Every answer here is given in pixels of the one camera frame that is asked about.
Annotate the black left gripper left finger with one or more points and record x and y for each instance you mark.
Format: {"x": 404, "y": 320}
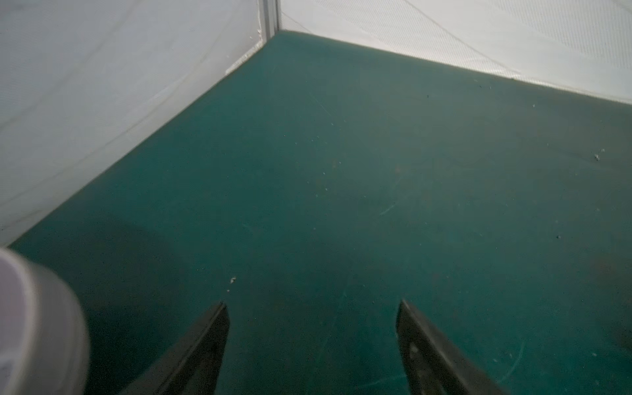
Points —
{"x": 192, "y": 365}

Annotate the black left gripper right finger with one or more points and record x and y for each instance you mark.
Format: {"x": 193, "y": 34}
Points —
{"x": 432, "y": 363}

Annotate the purple bowl rear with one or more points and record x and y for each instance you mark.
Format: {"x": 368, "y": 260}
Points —
{"x": 45, "y": 345}

